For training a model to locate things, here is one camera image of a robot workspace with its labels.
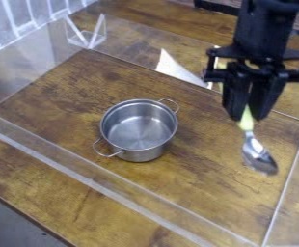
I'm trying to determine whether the black bar in background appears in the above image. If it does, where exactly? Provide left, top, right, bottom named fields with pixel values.
left=193, top=0, right=280, bottom=26

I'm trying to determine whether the small steel pot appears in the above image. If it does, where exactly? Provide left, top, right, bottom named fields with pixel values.
left=91, top=98, right=180, bottom=162

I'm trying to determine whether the clear acrylic enclosure wall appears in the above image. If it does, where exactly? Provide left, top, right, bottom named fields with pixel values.
left=0, top=0, right=299, bottom=247

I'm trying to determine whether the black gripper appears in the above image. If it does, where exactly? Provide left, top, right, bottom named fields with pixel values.
left=204, top=0, right=299, bottom=122

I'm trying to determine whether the green handled metal spoon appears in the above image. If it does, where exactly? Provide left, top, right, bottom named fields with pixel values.
left=237, top=104, right=278, bottom=176

